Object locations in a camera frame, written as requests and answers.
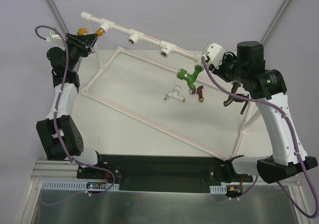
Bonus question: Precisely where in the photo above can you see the right cable duct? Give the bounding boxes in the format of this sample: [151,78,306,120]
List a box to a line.
[209,184,243,195]

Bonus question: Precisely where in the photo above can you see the cable duct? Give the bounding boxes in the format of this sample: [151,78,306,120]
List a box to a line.
[42,180,120,192]
[209,184,243,195]

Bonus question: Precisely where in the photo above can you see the yellow faucet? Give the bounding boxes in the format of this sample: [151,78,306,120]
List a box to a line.
[77,27,105,36]

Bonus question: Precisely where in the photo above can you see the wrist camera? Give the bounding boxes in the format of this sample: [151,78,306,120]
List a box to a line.
[202,43,226,69]
[46,29,62,43]

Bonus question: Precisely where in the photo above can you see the dark red faucet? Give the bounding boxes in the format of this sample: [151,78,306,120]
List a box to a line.
[189,85,204,103]

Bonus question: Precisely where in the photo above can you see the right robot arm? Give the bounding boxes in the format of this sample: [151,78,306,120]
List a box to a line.
[203,41,318,184]

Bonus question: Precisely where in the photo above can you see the left cable duct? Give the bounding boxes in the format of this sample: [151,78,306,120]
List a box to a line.
[42,180,120,192]

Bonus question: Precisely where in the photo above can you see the white pipe frame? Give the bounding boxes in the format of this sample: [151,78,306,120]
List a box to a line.
[80,11,262,160]

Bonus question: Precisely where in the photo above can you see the white faucet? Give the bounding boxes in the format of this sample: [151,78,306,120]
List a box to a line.
[164,86,186,103]

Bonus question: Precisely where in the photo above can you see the purple cable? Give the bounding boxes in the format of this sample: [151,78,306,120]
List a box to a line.
[201,59,316,219]
[34,25,116,197]

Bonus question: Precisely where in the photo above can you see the green faucet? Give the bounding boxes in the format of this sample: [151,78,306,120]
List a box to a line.
[176,66,203,91]

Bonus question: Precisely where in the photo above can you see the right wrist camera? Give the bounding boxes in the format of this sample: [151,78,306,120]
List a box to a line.
[202,43,226,69]

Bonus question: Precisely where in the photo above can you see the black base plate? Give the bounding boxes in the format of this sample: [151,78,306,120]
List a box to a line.
[76,154,253,193]

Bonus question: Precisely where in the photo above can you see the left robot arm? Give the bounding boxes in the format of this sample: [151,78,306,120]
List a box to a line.
[36,30,106,179]

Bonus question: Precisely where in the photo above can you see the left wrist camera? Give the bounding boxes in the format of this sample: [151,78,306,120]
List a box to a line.
[46,29,62,43]

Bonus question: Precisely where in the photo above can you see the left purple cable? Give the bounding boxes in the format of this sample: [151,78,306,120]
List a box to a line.
[34,25,116,197]

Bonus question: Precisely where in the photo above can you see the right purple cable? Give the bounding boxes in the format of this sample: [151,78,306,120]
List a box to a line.
[201,59,316,219]

